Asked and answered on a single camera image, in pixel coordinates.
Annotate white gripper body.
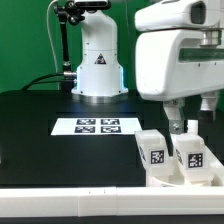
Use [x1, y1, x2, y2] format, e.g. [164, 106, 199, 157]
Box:
[135, 29, 224, 101]

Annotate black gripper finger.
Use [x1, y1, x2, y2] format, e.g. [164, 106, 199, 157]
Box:
[198, 91, 220, 124]
[163, 98, 185, 134]

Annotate white round stool seat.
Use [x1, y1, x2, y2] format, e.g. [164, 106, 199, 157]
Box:
[146, 174, 214, 187]

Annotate white sheet with tags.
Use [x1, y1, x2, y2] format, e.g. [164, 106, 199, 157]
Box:
[51, 118, 141, 136]

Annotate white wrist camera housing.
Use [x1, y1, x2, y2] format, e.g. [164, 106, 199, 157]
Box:
[135, 0, 224, 31]

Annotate white front obstacle rail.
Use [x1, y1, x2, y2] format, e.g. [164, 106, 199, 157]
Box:
[0, 187, 224, 218]

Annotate black camera stand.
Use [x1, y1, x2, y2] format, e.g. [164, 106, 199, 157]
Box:
[54, 0, 85, 77]

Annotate black cables on table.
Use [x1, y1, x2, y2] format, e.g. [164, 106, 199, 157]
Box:
[21, 72, 78, 92]

